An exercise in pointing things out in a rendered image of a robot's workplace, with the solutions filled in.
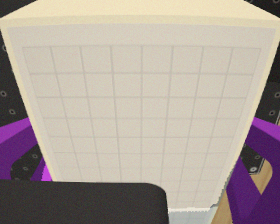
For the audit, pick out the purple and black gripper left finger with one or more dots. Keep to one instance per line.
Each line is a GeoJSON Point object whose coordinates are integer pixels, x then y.
{"type": "Point", "coordinates": [15, 140]}

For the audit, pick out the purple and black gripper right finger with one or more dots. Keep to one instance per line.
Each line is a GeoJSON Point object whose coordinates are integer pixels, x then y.
{"type": "Point", "coordinates": [264, 138]}

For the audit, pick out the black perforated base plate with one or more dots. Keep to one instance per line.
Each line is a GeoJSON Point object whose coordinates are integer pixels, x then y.
{"type": "Point", "coordinates": [12, 108]}

